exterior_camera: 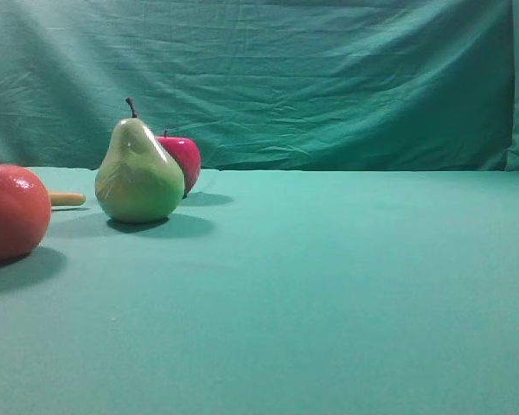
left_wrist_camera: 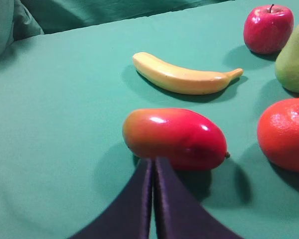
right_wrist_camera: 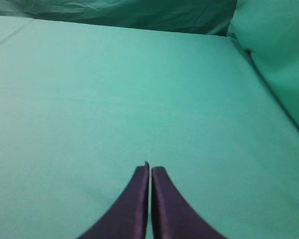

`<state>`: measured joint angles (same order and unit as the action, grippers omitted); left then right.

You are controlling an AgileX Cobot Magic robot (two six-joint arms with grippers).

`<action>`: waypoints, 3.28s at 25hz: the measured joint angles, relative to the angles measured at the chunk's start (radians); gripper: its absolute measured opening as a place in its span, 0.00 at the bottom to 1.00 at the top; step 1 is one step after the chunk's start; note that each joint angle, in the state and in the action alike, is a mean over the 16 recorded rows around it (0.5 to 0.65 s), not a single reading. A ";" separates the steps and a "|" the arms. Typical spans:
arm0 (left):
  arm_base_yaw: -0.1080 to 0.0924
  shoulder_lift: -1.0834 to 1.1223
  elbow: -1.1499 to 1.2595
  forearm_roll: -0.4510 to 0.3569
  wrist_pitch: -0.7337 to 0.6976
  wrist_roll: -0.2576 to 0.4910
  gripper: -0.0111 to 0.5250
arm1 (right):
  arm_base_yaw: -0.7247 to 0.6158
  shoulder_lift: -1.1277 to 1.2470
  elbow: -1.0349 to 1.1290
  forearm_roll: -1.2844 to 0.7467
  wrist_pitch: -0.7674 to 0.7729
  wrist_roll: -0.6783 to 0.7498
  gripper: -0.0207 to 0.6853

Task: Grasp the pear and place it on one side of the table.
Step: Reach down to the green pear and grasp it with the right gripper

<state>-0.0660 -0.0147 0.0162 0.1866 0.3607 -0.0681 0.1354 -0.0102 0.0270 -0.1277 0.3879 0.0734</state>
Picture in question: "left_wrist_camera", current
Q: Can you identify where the red mango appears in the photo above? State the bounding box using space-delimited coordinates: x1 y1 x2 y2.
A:
123 108 229 170

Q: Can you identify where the green pear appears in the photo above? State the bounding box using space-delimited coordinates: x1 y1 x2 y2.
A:
275 25 299 93

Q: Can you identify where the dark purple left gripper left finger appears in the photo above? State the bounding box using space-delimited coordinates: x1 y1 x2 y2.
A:
71 159 153 239

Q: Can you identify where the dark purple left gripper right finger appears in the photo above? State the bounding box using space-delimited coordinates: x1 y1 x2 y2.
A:
153 158 241 239

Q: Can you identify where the red apple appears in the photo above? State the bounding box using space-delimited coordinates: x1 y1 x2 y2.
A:
243 4 294 55

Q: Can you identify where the yellow banana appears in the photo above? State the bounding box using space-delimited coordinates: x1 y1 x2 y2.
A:
133 52 244 95

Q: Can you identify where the green backdrop cloth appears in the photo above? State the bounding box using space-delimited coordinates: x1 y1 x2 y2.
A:
0 0 216 56

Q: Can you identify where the orange tangerine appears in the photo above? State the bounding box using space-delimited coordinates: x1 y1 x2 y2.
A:
257 98 299 173

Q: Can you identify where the green tablecloth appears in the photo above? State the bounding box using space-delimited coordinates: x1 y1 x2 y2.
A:
0 0 299 239

